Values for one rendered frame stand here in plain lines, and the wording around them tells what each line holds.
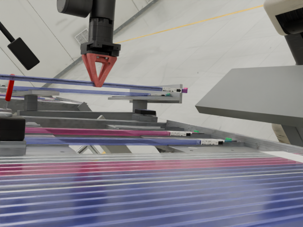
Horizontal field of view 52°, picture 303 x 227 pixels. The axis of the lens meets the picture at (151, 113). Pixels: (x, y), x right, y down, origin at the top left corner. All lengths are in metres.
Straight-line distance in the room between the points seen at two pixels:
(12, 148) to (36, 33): 7.99
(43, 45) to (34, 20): 0.62
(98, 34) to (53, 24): 7.78
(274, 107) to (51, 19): 7.80
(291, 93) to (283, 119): 0.10
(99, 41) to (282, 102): 0.56
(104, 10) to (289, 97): 0.58
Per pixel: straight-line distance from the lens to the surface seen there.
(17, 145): 0.42
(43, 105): 1.58
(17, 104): 1.57
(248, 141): 0.68
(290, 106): 0.96
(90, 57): 0.71
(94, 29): 0.73
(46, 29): 8.44
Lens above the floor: 1.13
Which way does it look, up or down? 23 degrees down
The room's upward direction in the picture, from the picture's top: 35 degrees counter-clockwise
